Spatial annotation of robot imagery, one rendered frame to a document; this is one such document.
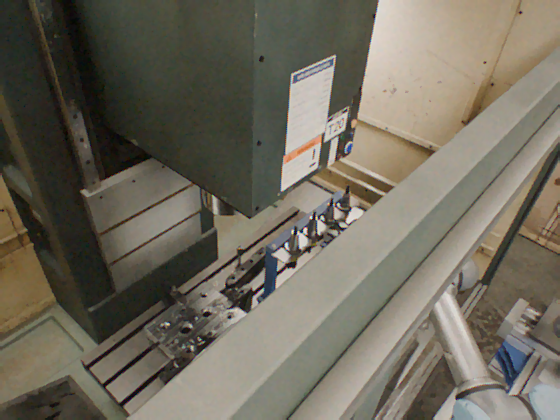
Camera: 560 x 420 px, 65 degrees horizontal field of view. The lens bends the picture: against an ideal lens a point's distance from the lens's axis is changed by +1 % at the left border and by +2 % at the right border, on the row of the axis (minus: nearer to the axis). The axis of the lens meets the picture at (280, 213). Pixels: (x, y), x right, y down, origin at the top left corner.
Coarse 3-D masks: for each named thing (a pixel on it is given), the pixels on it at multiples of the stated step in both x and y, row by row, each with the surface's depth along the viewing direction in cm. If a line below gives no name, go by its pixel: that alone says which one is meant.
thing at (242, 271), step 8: (264, 248) 194; (256, 256) 190; (264, 256) 191; (248, 264) 186; (256, 264) 188; (264, 264) 194; (240, 272) 182; (248, 272) 185; (232, 280) 179; (240, 280) 181; (232, 288) 183
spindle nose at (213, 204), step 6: (204, 192) 125; (204, 198) 127; (210, 198) 124; (216, 198) 123; (210, 204) 126; (216, 204) 124; (222, 204) 124; (210, 210) 128; (216, 210) 126; (222, 210) 125; (228, 210) 125; (234, 210) 125
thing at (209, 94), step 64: (128, 0) 98; (192, 0) 85; (256, 0) 76; (320, 0) 89; (128, 64) 111; (192, 64) 94; (256, 64) 83; (128, 128) 127; (192, 128) 105; (256, 128) 92; (256, 192) 104
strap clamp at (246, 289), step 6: (240, 288) 170; (246, 288) 170; (234, 294) 166; (246, 294) 170; (228, 300) 166; (234, 300) 166; (240, 300) 175; (246, 300) 173; (228, 306) 165; (240, 306) 175; (246, 306) 175
